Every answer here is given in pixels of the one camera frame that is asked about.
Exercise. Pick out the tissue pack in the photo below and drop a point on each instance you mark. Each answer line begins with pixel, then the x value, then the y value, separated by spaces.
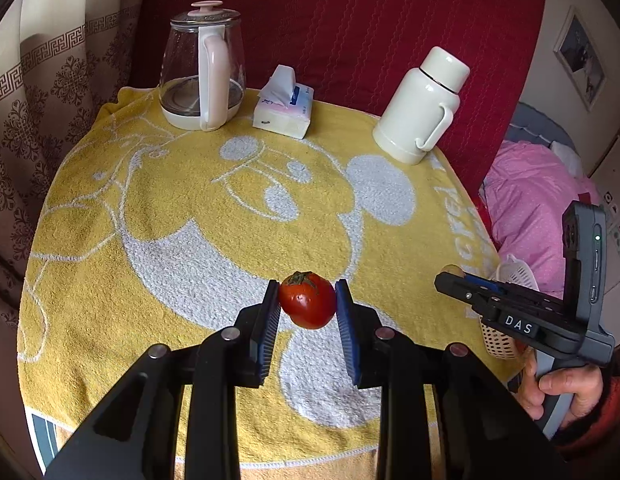
pixel 285 115

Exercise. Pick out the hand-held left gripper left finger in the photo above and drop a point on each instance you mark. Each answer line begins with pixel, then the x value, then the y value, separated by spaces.
pixel 267 330

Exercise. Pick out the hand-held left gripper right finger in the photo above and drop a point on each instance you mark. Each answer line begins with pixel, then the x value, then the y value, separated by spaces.
pixel 347 330

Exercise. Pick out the beige patterned curtain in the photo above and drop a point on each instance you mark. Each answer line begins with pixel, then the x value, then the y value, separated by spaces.
pixel 49 110

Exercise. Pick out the pink blanket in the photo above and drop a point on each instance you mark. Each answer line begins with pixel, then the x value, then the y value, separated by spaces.
pixel 535 200

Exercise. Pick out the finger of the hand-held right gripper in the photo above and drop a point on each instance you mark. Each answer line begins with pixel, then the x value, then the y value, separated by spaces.
pixel 460 285

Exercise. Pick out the framed wall picture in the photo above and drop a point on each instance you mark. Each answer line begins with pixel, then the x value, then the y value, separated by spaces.
pixel 580 57

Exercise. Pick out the red quilted cover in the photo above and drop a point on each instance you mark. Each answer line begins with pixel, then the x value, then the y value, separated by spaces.
pixel 340 25

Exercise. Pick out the large red tomato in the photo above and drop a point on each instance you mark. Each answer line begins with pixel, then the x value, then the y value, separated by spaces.
pixel 307 302

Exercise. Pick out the white cabinet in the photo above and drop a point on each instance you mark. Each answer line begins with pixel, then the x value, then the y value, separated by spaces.
pixel 617 210

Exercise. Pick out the person's right hand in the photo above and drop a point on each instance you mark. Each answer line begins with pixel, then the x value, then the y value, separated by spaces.
pixel 565 384

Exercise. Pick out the white perforated plastic basket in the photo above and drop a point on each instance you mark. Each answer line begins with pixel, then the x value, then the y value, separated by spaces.
pixel 520 272

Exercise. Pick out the yellow printed towel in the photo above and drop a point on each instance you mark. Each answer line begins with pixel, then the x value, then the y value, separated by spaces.
pixel 139 220

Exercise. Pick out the grey cloth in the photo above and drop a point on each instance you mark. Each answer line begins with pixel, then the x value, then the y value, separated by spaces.
pixel 540 125

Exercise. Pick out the cream thermos jug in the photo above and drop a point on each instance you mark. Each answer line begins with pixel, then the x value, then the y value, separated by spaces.
pixel 415 110

